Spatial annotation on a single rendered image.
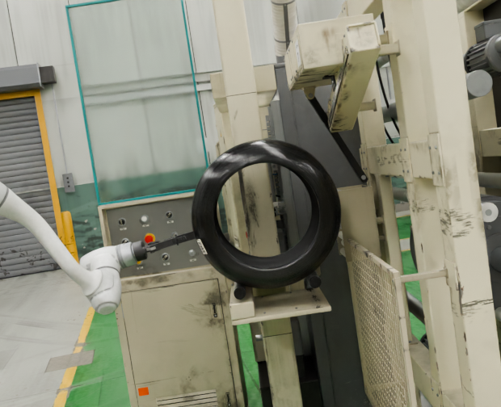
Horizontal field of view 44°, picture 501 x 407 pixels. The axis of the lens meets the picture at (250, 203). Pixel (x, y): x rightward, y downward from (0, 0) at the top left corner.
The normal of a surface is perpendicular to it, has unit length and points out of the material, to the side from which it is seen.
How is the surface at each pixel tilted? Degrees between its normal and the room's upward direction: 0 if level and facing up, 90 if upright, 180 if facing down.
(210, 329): 90
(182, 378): 90
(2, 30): 90
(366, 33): 72
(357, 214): 90
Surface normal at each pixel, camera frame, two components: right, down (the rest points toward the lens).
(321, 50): 0.01, 0.07
